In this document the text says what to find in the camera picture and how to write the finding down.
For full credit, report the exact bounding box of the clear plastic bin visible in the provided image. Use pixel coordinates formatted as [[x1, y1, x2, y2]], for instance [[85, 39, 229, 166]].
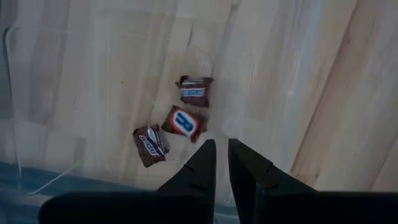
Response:
[[0, 0, 330, 224]]

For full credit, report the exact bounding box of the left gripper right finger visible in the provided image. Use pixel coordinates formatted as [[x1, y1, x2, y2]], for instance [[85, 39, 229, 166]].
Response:
[[228, 139, 398, 224]]

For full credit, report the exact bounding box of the brown Snickers mini bar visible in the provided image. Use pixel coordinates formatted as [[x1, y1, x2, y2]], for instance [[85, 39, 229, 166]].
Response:
[[160, 105, 208, 144], [175, 75, 215, 109], [132, 123, 170, 169]]

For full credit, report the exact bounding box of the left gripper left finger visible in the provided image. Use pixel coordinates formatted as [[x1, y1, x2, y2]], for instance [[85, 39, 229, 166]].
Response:
[[39, 139, 217, 224]]

